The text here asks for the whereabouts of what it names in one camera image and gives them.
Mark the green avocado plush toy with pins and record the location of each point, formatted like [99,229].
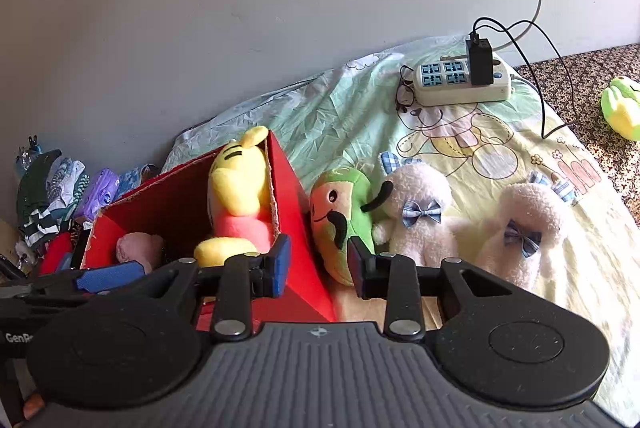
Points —
[341,206]

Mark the red cardboard box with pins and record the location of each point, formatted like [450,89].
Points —
[173,206]

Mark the white power strip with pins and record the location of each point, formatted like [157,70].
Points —
[449,82]

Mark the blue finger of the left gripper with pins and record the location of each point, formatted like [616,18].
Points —
[105,279]

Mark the white bunny plush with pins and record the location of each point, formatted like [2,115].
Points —
[415,224]
[527,232]

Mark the cartoon print bed sheet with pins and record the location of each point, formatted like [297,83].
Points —
[350,115]

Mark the brown floral patterned cloth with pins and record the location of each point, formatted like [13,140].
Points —
[573,87]

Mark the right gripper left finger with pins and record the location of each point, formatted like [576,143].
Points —
[243,279]

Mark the purple toy camera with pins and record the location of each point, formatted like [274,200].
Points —
[101,192]

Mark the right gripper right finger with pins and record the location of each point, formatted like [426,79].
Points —
[393,279]

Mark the yellow bear plush toy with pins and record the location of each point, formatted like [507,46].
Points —
[239,201]

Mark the pink plush toy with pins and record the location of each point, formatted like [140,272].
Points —
[141,248]

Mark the black power adapter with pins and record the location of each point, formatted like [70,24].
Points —
[481,63]

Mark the green yellow frog plush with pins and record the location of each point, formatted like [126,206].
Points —
[620,105]

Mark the pile of clothes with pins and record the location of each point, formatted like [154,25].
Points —
[49,189]

